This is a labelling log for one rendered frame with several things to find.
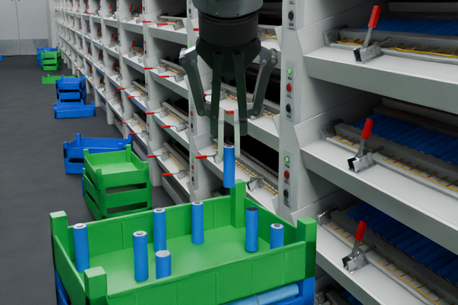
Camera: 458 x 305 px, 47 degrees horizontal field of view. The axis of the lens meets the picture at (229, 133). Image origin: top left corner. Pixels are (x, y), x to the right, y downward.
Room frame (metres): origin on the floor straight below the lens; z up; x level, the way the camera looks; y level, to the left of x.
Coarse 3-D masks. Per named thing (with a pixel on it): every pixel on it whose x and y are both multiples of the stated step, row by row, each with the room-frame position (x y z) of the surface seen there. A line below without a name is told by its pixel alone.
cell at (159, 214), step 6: (156, 210) 0.71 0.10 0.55; (162, 210) 0.71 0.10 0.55; (156, 216) 0.70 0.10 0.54; (162, 216) 0.71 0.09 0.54; (156, 222) 0.70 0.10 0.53; (162, 222) 0.70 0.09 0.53; (156, 228) 0.70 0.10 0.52; (162, 228) 0.70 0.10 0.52; (156, 234) 0.70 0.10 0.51; (162, 234) 0.70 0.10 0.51; (156, 240) 0.70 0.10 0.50; (162, 240) 0.70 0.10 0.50; (156, 246) 0.70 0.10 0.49; (162, 246) 0.70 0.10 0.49; (156, 252) 0.70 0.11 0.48
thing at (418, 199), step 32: (384, 96) 1.07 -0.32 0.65; (320, 128) 1.04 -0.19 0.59; (352, 128) 1.00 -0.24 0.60; (384, 128) 0.98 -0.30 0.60; (416, 128) 0.93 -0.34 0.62; (448, 128) 0.88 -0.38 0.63; (320, 160) 0.97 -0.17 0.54; (352, 160) 0.89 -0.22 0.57; (384, 160) 0.87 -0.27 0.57; (416, 160) 0.82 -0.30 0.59; (448, 160) 0.79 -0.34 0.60; (352, 192) 0.88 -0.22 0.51; (384, 192) 0.78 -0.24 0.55; (416, 192) 0.76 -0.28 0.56; (448, 192) 0.72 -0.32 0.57; (416, 224) 0.73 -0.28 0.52; (448, 224) 0.66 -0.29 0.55
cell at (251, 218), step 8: (248, 208) 0.71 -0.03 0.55; (256, 208) 0.71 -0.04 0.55; (248, 216) 0.71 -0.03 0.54; (256, 216) 0.71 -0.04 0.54; (248, 224) 0.71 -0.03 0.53; (256, 224) 0.71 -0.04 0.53; (248, 232) 0.71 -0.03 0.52; (256, 232) 0.71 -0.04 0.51; (248, 240) 0.71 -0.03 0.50; (256, 240) 0.71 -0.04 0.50; (248, 248) 0.71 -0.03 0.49; (256, 248) 0.71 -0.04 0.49
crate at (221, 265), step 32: (64, 224) 0.66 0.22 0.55; (96, 224) 0.70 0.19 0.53; (128, 224) 0.72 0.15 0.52; (224, 224) 0.80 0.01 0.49; (288, 224) 0.69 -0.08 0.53; (64, 256) 0.60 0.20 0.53; (96, 256) 0.69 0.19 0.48; (128, 256) 0.69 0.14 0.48; (192, 256) 0.69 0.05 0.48; (224, 256) 0.69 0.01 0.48; (256, 256) 0.60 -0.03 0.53; (288, 256) 0.62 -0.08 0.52; (96, 288) 0.50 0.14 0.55; (128, 288) 0.52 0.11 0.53; (160, 288) 0.53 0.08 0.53; (192, 288) 0.55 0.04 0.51; (224, 288) 0.57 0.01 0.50; (256, 288) 0.60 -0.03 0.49
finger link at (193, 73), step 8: (184, 48) 0.71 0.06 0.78; (184, 56) 0.69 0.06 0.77; (184, 64) 0.69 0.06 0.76; (192, 72) 0.70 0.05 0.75; (192, 80) 0.70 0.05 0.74; (200, 80) 0.73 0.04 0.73; (192, 88) 0.71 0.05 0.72; (200, 88) 0.72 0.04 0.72; (200, 96) 0.71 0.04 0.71; (200, 104) 0.72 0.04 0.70; (200, 112) 0.72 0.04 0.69
